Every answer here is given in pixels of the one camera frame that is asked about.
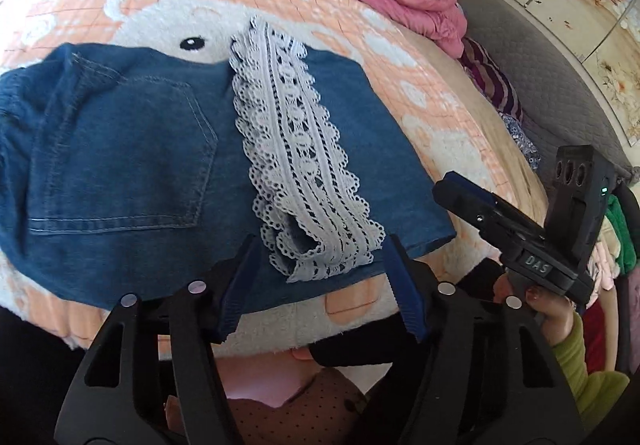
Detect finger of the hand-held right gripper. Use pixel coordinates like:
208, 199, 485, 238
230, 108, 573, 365
432, 171, 546, 256

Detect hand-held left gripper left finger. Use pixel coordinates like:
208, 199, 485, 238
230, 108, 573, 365
54, 234, 261, 445

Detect blue denim pants with lace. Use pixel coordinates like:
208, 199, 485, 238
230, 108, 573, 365
0, 15, 457, 314

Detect person's right hand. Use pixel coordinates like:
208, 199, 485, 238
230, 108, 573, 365
525, 287, 577, 347

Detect purple striped pillow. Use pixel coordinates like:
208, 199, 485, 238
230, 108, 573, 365
457, 37, 524, 124

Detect person's legs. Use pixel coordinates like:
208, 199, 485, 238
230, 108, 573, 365
165, 345, 382, 445

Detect green cloth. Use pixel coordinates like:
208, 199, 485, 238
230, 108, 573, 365
604, 195, 639, 277

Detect peach printed fleece blanket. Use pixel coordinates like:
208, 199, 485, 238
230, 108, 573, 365
0, 0, 551, 357

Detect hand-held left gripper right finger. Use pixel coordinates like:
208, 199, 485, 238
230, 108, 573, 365
382, 234, 586, 445

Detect beige bed sheet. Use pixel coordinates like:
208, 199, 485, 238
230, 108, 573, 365
400, 32, 551, 226

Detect blue patterned pillow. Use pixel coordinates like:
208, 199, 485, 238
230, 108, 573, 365
500, 112, 542, 172

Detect grey padded headboard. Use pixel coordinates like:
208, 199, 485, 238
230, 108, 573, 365
432, 0, 640, 186

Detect person's right forearm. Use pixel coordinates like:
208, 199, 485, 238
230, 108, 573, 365
550, 312, 631, 433

